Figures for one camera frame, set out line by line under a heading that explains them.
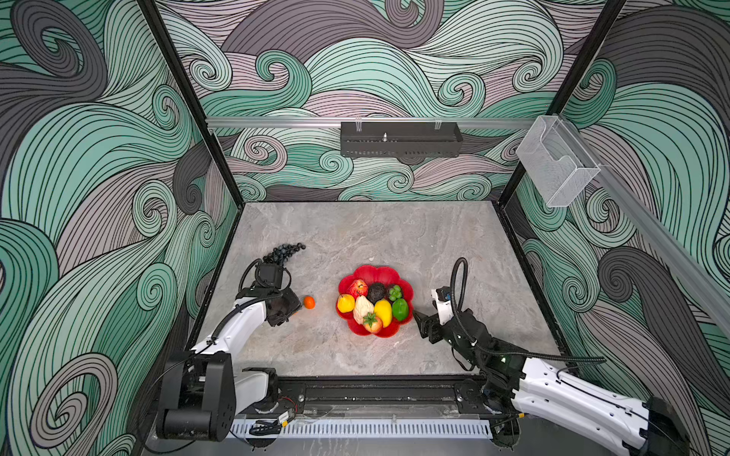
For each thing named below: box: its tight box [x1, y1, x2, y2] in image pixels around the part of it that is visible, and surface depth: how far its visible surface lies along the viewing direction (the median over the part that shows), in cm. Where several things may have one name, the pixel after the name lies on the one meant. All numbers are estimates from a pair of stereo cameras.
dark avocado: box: [366, 282, 385, 305], surface depth 90 cm
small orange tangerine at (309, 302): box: [303, 295, 317, 310], surface depth 92 cm
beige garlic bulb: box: [352, 295, 375, 325], surface depth 85 cm
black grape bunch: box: [262, 242, 307, 265], surface depth 101 cm
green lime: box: [392, 298, 410, 323], surface depth 85 cm
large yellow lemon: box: [374, 298, 393, 328], surface depth 85 cm
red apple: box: [348, 278, 368, 300], surface depth 89 cm
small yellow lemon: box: [336, 293, 356, 314], surface depth 85 cm
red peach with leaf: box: [363, 312, 383, 335], surface depth 80 cm
